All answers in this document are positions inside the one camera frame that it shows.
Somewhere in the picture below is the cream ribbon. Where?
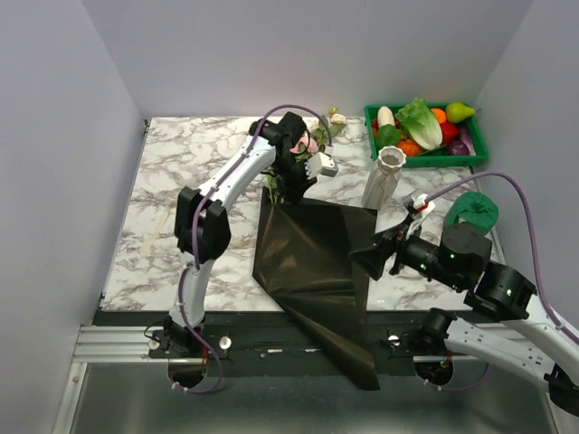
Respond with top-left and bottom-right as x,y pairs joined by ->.
138,207 -> 254,257

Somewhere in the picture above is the green rolled cloth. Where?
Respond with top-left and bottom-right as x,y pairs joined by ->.
443,191 -> 499,234

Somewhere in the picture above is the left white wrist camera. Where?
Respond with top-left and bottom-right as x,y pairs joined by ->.
305,152 -> 338,179

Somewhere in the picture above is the toy pear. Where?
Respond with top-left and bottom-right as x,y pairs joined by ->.
445,101 -> 478,124

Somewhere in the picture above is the toy orange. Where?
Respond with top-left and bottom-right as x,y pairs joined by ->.
431,108 -> 447,124

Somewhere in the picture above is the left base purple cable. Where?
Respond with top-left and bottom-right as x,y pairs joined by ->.
170,338 -> 225,395

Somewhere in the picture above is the jute twine on vase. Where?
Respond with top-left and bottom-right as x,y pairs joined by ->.
374,172 -> 399,208

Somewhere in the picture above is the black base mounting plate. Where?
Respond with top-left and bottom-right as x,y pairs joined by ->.
93,311 -> 459,385

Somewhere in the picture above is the white ribbed vase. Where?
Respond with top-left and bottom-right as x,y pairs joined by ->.
361,146 -> 406,211

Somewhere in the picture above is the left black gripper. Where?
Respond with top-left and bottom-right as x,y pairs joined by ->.
271,156 -> 318,209

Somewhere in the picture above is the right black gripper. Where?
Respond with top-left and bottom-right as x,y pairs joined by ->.
346,212 -> 464,289

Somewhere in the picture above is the black wrapping paper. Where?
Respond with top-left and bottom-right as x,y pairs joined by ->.
252,193 -> 380,391

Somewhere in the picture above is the toy lettuce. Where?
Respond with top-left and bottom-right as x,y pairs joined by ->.
394,98 -> 442,151

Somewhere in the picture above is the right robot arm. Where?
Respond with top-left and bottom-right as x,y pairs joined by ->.
349,220 -> 578,415

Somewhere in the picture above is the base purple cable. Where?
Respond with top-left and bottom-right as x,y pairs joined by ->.
422,363 -> 492,392
170,338 -> 225,395

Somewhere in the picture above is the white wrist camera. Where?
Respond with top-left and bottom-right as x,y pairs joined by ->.
403,190 -> 436,239
305,152 -> 338,179

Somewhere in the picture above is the white toy radish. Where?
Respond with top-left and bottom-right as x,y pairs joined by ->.
376,106 -> 395,128

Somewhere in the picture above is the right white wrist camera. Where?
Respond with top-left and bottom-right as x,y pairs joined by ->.
403,190 -> 436,239

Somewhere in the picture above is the green plastic bin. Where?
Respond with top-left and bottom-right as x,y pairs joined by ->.
364,104 -> 489,169

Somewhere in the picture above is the red toy pepper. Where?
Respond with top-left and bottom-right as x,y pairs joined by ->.
440,122 -> 460,145

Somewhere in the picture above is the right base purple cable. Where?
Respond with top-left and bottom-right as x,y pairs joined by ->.
422,363 -> 492,392

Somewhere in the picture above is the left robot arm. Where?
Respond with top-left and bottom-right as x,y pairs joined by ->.
169,111 -> 316,357

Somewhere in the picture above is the pink flower bouquet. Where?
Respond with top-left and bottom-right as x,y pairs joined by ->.
262,108 -> 347,203

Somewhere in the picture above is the orange toy carrot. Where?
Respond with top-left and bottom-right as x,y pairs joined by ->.
397,140 -> 422,157

